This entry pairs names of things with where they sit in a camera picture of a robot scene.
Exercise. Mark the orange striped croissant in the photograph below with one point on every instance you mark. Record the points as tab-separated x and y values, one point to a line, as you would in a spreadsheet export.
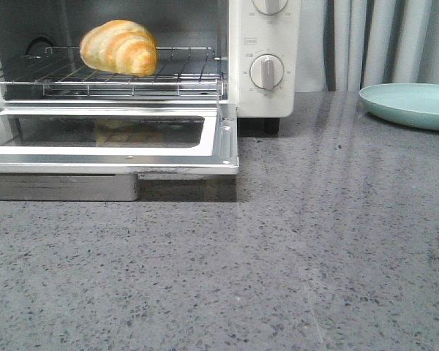
120	46

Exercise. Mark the oven timer knob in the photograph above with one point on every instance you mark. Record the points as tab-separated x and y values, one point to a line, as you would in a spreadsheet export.
266	72

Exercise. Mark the white toaster oven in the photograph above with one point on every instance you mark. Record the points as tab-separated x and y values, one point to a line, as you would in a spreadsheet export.
236	31

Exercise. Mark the oven temperature knob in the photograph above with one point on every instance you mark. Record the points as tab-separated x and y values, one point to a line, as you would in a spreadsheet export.
269	7

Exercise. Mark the oven glass door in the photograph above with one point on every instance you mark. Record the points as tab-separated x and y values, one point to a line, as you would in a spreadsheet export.
100	151

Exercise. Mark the grey curtain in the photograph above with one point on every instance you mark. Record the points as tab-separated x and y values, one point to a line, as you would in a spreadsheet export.
372	42

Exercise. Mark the light green plate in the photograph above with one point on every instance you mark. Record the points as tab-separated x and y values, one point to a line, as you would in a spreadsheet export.
409	104

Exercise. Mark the metal oven wire rack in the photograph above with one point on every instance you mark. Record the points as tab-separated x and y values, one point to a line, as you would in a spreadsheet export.
181	73

